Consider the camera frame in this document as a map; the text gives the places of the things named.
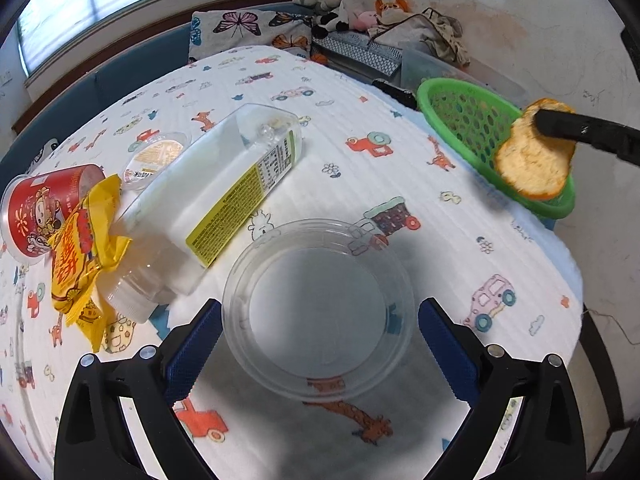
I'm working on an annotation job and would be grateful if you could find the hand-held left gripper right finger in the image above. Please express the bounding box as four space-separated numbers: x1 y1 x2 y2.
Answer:
417 297 586 480

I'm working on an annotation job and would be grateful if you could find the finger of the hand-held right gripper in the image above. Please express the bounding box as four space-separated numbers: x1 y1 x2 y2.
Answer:
534 109 640 167

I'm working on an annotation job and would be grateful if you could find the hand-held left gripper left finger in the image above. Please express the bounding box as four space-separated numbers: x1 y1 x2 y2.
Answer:
54 298 223 480

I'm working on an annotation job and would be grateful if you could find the bread slice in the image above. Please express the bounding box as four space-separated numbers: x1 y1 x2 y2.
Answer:
494 98 577 202

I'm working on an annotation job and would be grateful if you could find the green plastic basket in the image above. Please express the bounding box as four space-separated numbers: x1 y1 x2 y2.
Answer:
416 77 576 219

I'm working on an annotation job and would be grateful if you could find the clear plastic bowl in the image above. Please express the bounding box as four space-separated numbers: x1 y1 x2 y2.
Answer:
221 218 416 401

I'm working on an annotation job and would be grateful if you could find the yellow snack wrapper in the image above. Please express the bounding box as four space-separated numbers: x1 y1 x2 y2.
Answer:
47 174 132 353

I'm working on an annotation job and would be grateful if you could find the clear plastic bottle yellow label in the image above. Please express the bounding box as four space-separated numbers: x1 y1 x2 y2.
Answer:
102 102 305 325

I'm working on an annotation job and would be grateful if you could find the spotted beige cloth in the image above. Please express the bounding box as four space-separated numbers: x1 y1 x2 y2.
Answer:
370 7 471 68

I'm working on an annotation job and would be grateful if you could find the clear plastic storage bin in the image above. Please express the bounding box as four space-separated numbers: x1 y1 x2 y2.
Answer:
400 42 526 106

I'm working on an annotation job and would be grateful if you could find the small jelly cup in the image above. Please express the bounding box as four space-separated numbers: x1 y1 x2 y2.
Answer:
122 130 193 192

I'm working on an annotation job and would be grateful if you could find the red paper cup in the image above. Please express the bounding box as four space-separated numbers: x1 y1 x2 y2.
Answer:
0 164 107 265

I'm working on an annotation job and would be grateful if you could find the orange fox plush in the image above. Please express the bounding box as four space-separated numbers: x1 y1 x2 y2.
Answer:
375 0 411 23

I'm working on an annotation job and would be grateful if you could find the grey patterned cushion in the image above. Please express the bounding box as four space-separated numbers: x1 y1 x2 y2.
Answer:
310 30 403 76

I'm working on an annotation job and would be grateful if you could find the pink plush toy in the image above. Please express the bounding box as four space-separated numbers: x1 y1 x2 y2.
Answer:
352 10 383 31

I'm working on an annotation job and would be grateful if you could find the black white cow plush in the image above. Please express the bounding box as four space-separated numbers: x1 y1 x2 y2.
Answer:
312 0 366 38

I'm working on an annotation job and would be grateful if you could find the blue sofa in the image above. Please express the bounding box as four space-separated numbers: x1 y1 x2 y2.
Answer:
0 20 201 171

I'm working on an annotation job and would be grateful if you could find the butterfly print pillow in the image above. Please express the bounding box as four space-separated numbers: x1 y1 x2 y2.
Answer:
188 9 321 66

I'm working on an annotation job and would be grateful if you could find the large window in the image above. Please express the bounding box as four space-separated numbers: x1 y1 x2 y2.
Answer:
17 0 281 78

